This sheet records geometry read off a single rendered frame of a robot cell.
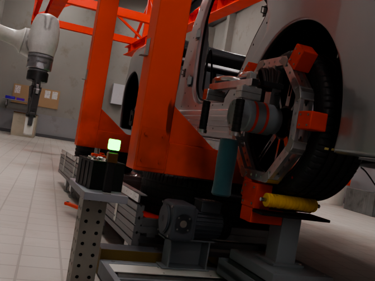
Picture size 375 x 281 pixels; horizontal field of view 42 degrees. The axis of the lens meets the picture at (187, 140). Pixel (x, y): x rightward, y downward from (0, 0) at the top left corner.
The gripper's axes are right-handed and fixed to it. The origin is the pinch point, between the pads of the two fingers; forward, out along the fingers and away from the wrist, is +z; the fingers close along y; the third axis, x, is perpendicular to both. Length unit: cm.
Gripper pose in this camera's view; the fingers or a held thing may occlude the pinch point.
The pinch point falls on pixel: (28, 125)
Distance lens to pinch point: 188.7
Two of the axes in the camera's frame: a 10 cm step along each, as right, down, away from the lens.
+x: 8.9, 1.6, 4.3
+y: 4.4, 0.1, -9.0
